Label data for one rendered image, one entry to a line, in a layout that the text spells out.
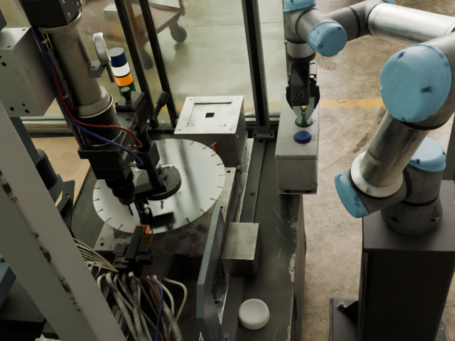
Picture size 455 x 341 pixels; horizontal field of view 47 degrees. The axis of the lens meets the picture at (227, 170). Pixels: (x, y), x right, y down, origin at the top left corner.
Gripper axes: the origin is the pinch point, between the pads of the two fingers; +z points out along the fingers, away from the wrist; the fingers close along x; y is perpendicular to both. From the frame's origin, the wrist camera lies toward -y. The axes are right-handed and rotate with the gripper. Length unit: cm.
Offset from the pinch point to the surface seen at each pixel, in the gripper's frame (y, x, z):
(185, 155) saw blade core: -19.4, 29.1, -3.6
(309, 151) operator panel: -11.7, -1.8, 1.6
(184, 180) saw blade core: -28.5, 27.5, -3.7
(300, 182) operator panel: -13.0, 0.6, 11.9
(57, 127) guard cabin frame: 15, 87, 14
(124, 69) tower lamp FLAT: -3, 46, -20
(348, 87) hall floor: 147, -16, 92
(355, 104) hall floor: 130, -20, 92
